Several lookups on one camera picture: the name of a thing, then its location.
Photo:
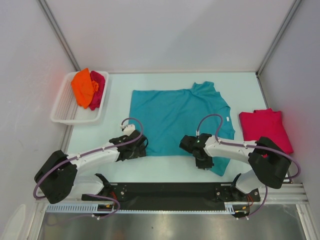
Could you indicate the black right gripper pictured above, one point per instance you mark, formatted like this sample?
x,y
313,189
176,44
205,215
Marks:
x,y
208,164

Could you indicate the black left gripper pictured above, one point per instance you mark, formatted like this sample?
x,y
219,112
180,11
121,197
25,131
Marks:
x,y
140,152

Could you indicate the teal t shirt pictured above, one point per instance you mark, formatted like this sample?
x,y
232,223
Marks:
x,y
168,115

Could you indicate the white perforated plastic basket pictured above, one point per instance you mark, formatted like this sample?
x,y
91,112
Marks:
x,y
66,109

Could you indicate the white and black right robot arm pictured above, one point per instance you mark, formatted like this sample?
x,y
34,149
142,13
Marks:
x,y
269,164

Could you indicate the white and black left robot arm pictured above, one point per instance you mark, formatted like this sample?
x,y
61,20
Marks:
x,y
63,176

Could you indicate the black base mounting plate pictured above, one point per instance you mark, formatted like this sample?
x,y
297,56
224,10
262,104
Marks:
x,y
175,196

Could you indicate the folded crimson t shirt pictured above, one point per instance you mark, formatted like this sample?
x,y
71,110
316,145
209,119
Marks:
x,y
265,123

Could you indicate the orange t shirt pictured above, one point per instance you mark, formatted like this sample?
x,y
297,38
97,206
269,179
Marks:
x,y
83,88

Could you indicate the crimson t shirt in basket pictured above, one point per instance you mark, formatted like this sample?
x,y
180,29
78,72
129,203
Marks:
x,y
98,83

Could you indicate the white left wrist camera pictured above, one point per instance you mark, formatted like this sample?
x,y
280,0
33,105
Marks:
x,y
128,129

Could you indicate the white slotted cable duct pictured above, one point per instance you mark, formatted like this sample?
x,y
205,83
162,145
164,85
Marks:
x,y
103,209

